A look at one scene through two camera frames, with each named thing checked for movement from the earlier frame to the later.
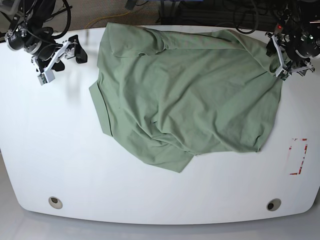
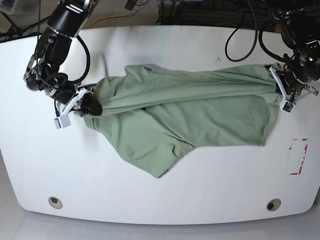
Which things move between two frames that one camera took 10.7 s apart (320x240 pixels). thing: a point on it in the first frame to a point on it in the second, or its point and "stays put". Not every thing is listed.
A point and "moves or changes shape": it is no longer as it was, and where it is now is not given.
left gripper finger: x=80 y=54 to x=90 y=104
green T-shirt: x=167 y=93 moves or changes shape
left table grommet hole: x=55 y=202 stays put
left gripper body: x=50 y=54 to x=71 y=97
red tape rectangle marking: x=305 y=148 stays put
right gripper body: x=294 y=62 to x=289 y=89
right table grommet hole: x=273 y=204 stays put
